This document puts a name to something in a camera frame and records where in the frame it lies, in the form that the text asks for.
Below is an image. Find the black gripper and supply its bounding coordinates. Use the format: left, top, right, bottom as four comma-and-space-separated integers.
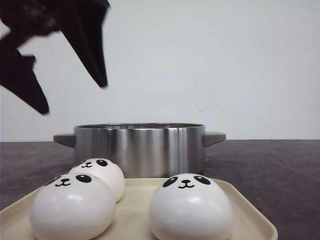
0, 0, 110, 115

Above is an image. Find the panda bun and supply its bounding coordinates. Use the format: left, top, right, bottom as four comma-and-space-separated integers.
29, 173, 116, 240
69, 158, 125, 202
149, 173, 235, 240

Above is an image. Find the cream rectangular plastic tray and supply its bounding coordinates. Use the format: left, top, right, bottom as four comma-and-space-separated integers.
0, 178, 279, 240

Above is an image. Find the stainless steel steamer pot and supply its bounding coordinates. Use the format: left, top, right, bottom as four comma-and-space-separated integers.
53, 122, 226, 178

